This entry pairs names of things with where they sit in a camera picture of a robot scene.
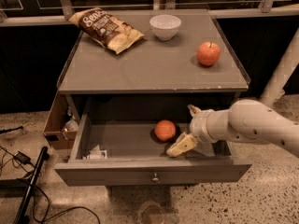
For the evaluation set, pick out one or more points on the black pole on floor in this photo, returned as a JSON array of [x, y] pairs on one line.
[[30, 187]]

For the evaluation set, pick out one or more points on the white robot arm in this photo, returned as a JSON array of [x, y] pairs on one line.
[[247, 120]]

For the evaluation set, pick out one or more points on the red apple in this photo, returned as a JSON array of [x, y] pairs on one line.
[[208, 53]]

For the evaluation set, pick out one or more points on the orange fruit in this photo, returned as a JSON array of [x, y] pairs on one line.
[[165, 130]]

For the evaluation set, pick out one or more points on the grey cabinet with counter top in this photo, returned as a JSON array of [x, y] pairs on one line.
[[151, 65]]

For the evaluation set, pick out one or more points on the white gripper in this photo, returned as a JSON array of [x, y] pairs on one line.
[[198, 125]]

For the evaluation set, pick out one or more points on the brown cardboard box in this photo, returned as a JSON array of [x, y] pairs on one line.
[[55, 132]]

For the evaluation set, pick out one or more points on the open grey top drawer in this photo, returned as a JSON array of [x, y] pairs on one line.
[[124, 127]]

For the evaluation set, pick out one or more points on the brown chip bag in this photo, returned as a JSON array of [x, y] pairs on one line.
[[107, 30]]

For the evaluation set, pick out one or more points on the white paper in drawer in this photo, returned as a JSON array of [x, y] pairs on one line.
[[96, 153]]

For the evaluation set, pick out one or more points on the round metal drawer knob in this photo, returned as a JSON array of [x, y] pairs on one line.
[[155, 179]]

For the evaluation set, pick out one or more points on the black power adapter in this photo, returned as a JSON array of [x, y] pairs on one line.
[[22, 158]]

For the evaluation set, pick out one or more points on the white ceramic bowl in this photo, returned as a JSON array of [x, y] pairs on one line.
[[165, 27]]

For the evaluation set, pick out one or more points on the metal window railing frame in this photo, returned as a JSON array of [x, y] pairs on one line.
[[24, 12]]

